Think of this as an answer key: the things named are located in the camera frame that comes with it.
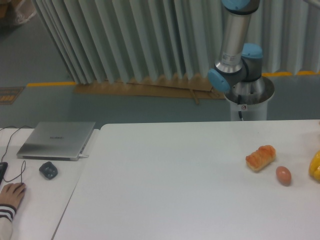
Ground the person's hand on mouse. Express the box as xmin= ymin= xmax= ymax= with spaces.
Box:
xmin=0 ymin=183 xmax=26 ymax=210

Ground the yellow bell pepper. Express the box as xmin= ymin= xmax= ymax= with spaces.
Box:
xmin=308 ymin=151 xmax=320 ymax=182

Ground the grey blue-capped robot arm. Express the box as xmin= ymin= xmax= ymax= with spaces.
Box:
xmin=207 ymin=0 xmax=263 ymax=93

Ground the striped sleeve forearm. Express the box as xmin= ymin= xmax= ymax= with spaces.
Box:
xmin=0 ymin=204 xmax=17 ymax=240

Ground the black keyboard edge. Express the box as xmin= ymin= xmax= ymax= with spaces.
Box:
xmin=0 ymin=162 xmax=8 ymax=184

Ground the black earbud case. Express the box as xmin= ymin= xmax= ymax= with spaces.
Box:
xmin=39 ymin=161 xmax=58 ymax=180

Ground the silver closed laptop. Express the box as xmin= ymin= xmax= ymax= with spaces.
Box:
xmin=16 ymin=121 xmax=96 ymax=161

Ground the white usb plug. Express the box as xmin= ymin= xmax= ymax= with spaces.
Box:
xmin=79 ymin=154 xmax=89 ymax=159

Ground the pale green folding curtain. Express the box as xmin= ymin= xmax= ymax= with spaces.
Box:
xmin=33 ymin=0 xmax=320 ymax=84

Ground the brown cardboard sheet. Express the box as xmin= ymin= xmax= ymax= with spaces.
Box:
xmin=73 ymin=73 xmax=225 ymax=105

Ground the orange braided bread loaf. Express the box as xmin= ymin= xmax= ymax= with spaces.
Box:
xmin=245 ymin=145 xmax=276 ymax=172

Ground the brown egg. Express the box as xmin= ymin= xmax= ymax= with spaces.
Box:
xmin=275 ymin=166 xmax=292 ymax=186

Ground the black mouse cable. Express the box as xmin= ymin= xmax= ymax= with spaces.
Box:
xmin=3 ymin=160 xmax=27 ymax=185

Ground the black laptop cable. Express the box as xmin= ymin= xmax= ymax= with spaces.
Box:
xmin=0 ymin=125 xmax=34 ymax=163

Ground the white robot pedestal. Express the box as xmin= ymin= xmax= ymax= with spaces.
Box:
xmin=224 ymin=76 xmax=275 ymax=121

